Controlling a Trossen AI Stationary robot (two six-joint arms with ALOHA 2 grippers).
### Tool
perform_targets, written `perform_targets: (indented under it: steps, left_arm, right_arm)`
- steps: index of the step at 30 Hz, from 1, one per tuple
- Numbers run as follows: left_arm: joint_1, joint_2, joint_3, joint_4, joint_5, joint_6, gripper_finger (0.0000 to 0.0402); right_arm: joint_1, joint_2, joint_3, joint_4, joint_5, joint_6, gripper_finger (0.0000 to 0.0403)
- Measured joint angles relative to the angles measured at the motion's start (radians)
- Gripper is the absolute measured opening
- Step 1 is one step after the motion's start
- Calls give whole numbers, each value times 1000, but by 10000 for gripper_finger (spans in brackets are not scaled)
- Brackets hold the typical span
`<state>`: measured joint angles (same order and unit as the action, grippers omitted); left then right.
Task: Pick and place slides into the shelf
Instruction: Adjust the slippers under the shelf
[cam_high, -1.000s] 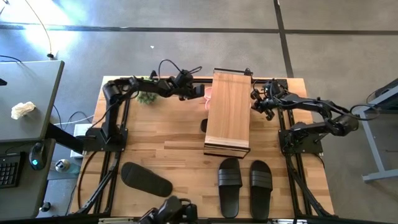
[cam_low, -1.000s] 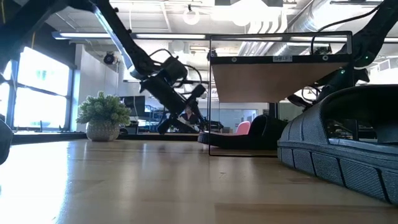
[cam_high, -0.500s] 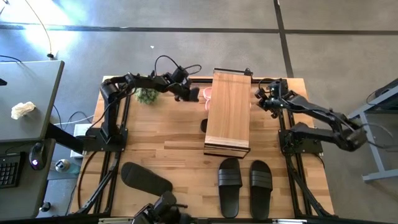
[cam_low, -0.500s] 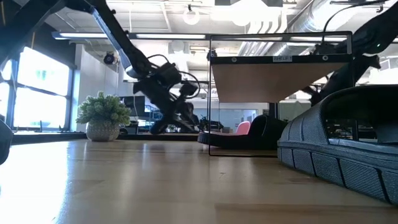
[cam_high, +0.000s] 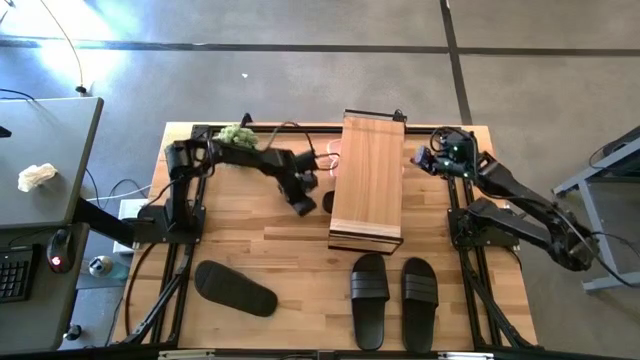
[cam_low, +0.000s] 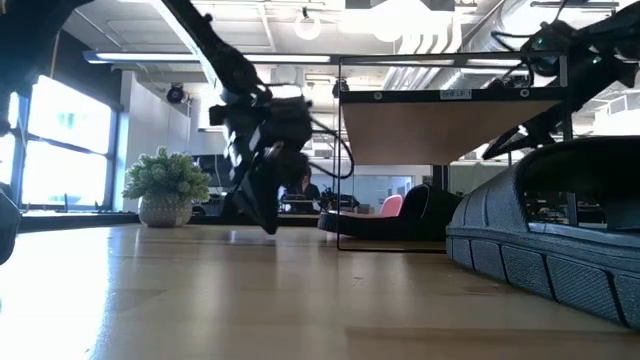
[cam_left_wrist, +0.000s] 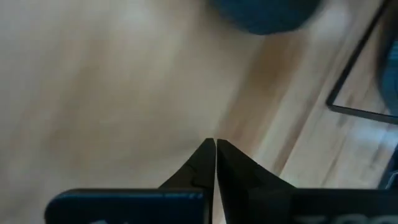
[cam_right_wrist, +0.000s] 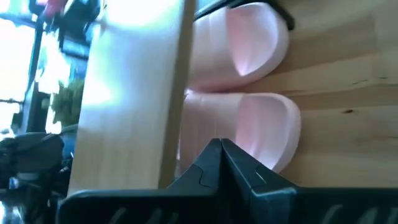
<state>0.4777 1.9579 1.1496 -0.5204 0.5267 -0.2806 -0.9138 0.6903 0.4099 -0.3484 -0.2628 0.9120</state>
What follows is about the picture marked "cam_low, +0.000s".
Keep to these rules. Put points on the black ceiling spotlight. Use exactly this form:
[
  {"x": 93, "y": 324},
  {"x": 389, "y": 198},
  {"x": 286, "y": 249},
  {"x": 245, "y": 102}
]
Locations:
[
  {"x": 176, "y": 94},
  {"x": 345, "y": 87}
]

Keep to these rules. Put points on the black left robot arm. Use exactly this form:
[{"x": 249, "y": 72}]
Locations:
[{"x": 210, "y": 45}]

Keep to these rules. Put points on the green plant in patterned pot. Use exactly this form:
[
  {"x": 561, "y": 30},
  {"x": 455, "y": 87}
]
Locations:
[{"x": 167, "y": 185}]

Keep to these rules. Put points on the black computer monitor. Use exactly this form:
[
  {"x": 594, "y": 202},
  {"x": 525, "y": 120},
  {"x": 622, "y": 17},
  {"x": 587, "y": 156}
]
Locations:
[{"x": 215, "y": 172}]

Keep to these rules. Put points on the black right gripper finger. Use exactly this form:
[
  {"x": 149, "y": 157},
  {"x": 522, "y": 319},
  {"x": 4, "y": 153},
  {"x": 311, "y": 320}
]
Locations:
[
  {"x": 525, "y": 147},
  {"x": 520, "y": 136}
]

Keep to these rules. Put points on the black background robot arm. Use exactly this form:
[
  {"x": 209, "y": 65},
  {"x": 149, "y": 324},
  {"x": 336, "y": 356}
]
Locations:
[{"x": 332, "y": 197}]

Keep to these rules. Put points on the silver ventilation duct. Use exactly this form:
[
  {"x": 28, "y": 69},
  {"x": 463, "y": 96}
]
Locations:
[{"x": 480, "y": 30}]

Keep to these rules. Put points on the wooden shelf with black frame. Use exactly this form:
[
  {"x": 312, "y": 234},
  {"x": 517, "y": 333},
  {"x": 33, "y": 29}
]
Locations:
[{"x": 440, "y": 130}]

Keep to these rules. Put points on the round ceiling lamp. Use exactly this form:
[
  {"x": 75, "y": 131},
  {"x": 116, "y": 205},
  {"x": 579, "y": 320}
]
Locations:
[{"x": 296, "y": 27}]

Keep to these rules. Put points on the black aluminium rig frame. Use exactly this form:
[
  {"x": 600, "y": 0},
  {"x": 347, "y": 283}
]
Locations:
[{"x": 75, "y": 221}]

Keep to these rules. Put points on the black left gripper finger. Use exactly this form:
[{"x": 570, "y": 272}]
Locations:
[
  {"x": 267, "y": 200},
  {"x": 245, "y": 200}
]

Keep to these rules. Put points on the person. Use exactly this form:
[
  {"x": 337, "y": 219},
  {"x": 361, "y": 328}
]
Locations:
[{"x": 311, "y": 192}]

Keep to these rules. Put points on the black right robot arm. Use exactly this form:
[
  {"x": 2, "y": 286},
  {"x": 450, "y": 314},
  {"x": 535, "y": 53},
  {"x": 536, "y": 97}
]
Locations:
[{"x": 600, "y": 30}]

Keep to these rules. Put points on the long overhead light bar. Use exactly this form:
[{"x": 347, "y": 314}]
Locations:
[{"x": 150, "y": 56}]

